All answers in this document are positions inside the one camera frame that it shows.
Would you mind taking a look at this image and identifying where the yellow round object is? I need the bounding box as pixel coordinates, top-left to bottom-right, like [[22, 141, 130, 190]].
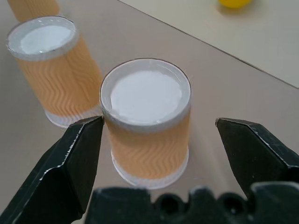
[[218, 0, 253, 9]]

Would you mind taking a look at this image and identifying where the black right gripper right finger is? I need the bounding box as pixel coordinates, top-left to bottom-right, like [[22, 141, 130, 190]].
[[215, 118, 299, 199]]

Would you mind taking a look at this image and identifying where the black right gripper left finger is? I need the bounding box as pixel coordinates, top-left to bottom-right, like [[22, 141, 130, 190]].
[[0, 116, 105, 224]]

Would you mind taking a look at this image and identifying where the orange rippled paper cup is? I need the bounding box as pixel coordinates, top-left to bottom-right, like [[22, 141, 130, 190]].
[[6, 0, 60, 23], [100, 58, 192, 189], [6, 15, 103, 128]]

